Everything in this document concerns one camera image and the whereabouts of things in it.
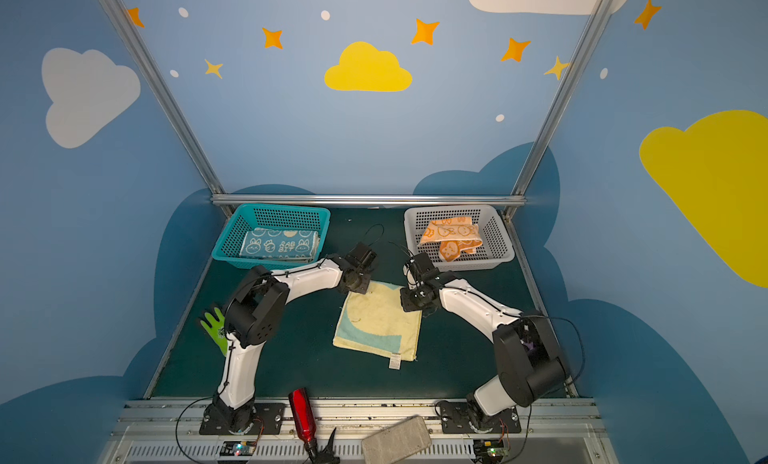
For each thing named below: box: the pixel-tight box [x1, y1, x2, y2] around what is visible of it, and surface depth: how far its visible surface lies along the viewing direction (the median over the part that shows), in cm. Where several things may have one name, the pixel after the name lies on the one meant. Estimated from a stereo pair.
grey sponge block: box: [362, 415, 432, 464], surface depth 70 cm
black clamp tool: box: [304, 427, 340, 464], surface depth 70 cm
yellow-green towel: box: [332, 281, 423, 370], surface depth 92 cm
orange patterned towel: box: [417, 217, 482, 263], surface depth 110 cm
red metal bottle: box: [288, 388, 317, 443], surface depth 74 cm
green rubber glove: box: [200, 307, 228, 355], surface depth 90 cm
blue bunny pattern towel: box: [239, 228, 320, 263], surface depth 109 cm
